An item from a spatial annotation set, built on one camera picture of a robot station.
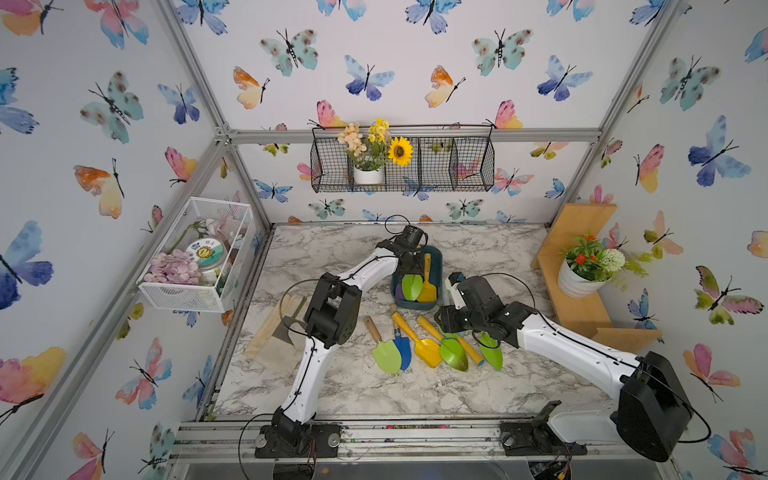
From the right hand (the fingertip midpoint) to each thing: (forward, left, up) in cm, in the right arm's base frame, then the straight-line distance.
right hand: (444, 313), depth 83 cm
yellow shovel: (+14, +3, -12) cm, 18 cm away
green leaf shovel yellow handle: (+14, +9, -8) cm, 19 cm away
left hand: (+22, +6, -6) cm, 24 cm away
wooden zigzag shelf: (+27, -35, +9) cm, 45 cm away
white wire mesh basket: (+13, +56, +19) cm, 61 cm away
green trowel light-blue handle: (-8, -10, -10) cm, 16 cm away
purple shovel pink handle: (+12, +13, -10) cm, 20 cm away
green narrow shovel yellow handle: (-6, -16, -11) cm, 20 cm away
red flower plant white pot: (+12, -39, +8) cm, 41 cm away
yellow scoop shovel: (-6, +4, -12) cm, 14 cm away
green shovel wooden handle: (-7, +16, -12) cm, 22 cm away
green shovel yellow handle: (-6, -3, -10) cm, 12 cm away
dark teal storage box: (+20, +1, -11) cm, 23 cm away
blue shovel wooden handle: (-5, +11, -12) cm, 17 cm away
